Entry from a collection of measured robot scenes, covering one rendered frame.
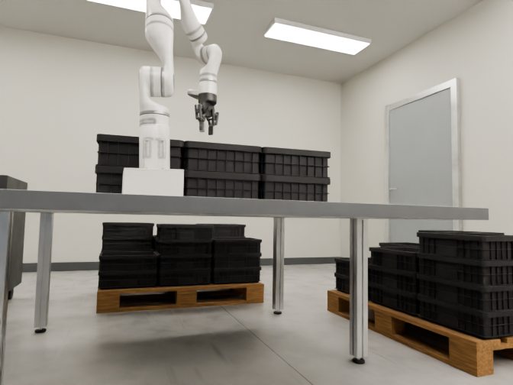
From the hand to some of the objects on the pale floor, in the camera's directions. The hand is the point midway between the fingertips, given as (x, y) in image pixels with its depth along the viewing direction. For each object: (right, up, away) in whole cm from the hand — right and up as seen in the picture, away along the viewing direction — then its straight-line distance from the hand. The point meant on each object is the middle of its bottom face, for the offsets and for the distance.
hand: (206, 130), depth 150 cm
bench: (-7, -101, +16) cm, 103 cm away
